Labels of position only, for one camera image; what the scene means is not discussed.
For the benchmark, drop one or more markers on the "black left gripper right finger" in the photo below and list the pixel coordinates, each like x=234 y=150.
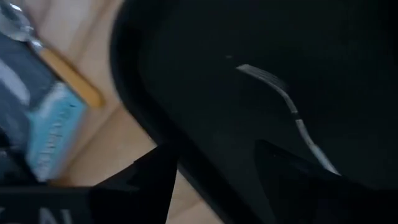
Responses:
x=311 y=199

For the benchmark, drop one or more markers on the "dark grey serving tray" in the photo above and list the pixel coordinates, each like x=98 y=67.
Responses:
x=202 y=93

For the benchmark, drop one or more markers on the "blue and grey box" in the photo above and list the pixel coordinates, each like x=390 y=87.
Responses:
x=53 y=130

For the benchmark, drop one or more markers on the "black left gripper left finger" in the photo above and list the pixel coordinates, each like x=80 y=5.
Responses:
x=140 y=193

